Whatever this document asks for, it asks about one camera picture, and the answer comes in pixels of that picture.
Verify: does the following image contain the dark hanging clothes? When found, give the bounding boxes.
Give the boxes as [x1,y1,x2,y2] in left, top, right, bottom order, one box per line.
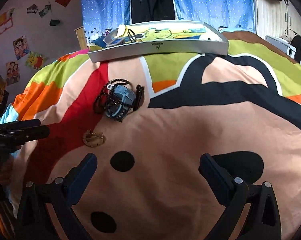
[131,0,175,23]

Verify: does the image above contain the person's left hand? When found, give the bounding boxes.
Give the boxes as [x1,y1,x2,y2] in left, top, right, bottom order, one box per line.
[0,154,14,186]

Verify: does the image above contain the white storage box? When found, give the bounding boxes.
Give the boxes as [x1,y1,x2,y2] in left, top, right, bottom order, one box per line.
[265,35,296,59]

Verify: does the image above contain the black hair clip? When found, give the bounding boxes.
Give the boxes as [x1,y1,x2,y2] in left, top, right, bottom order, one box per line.
[132,85,145,111]

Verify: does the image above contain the white tray with frog picture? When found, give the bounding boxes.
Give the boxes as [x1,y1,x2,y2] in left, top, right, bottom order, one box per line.
[88,20,229,63]

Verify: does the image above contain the family cartoon wall poster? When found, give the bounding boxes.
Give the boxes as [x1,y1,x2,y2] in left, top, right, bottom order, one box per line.
[6,61,20,86]

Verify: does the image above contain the blue dotted wardrobe curtain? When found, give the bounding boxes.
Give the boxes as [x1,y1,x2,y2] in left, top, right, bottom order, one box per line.
[82,0,256,48]

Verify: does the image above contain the gold hoop bracelet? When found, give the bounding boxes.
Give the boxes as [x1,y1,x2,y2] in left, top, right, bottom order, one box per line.
[82,129,107,148]

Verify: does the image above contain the cartoon character wall poster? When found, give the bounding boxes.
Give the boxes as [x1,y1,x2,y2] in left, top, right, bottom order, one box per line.
[13,35,30,60]

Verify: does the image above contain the grey blue wrist watch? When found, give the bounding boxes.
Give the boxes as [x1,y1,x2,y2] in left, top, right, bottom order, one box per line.
[104,84,136,122]

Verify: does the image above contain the colourful cartoon bed cover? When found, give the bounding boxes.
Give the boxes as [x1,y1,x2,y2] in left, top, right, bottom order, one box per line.
[1,31,301,239]

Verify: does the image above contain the yellow bear wall sticker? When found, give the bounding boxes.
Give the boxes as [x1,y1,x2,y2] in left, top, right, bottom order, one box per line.
[25,51,48,70]

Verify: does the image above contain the white wooden wardrobe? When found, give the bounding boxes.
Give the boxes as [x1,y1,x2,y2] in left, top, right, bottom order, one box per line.
[254,0,301,42]

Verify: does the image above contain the light wooden cabinet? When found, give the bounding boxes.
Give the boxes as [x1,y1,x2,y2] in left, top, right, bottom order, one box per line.
[74,26,88,50]

